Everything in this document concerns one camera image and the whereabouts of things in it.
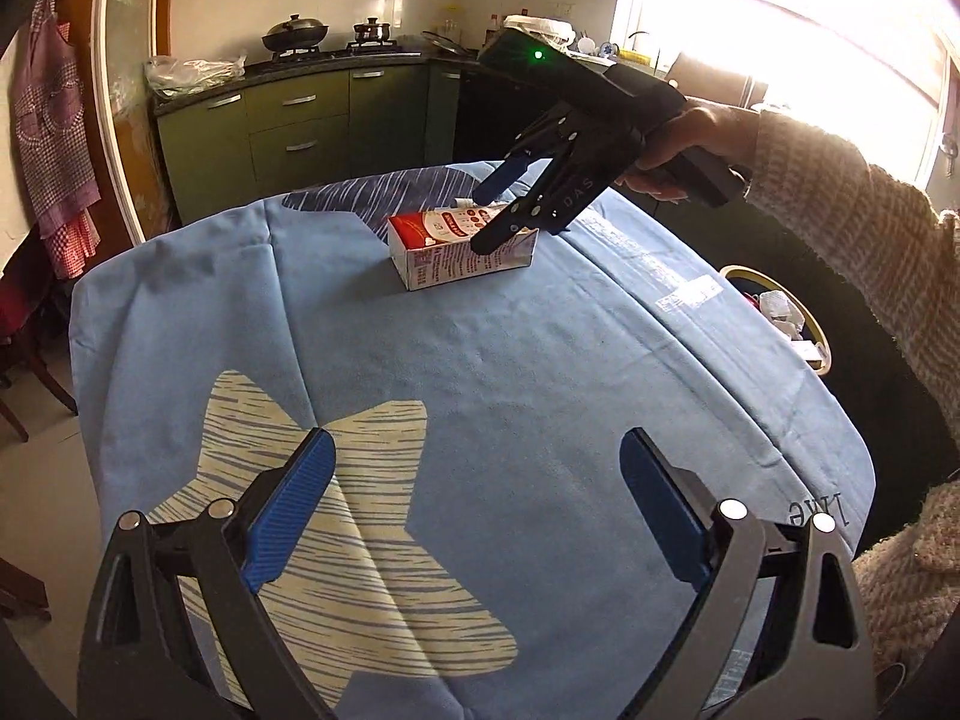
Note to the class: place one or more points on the clear plastic bag of greens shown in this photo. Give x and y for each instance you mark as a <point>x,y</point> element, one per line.
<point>191,75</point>

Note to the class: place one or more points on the black bin with yellow rim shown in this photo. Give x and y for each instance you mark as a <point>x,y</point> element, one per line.
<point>821,341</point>

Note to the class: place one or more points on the checked apron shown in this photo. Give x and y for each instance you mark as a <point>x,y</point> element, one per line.
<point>52,142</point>

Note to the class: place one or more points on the white plastic bag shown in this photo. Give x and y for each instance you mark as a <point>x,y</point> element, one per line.
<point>540,26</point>

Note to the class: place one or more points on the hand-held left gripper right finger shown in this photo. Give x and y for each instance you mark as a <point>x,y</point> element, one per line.
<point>667,510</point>

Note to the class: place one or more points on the red and white milk carton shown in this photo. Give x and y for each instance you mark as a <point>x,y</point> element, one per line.
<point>450,244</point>

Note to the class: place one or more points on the dark wooden chair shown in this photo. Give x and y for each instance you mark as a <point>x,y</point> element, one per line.
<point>34,360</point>

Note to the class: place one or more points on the black wok with lid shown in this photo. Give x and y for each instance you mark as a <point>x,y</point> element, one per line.
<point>294,34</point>

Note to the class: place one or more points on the person's right forearm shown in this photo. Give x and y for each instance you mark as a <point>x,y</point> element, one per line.
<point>847,202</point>

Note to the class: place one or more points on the dark pan lid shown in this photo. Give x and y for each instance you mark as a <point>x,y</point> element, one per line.
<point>446,43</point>

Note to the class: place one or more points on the small dark pot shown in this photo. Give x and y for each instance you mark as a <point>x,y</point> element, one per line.
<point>373,31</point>

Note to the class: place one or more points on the person's right hand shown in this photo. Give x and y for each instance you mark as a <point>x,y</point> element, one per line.
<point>697,131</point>

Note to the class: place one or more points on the white plastic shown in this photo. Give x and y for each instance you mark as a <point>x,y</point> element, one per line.
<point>780,311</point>

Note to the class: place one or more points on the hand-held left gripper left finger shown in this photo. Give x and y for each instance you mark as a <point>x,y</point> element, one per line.
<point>292,510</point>

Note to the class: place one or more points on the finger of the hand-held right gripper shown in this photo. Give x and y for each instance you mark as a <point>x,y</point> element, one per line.
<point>570,187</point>
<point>499,178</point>

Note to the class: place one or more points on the green cabinet with drawers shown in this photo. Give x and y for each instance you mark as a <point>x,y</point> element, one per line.
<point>300,135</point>

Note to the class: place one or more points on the blue printed tablecloth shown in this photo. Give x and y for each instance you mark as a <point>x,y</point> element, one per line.
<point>525,405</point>

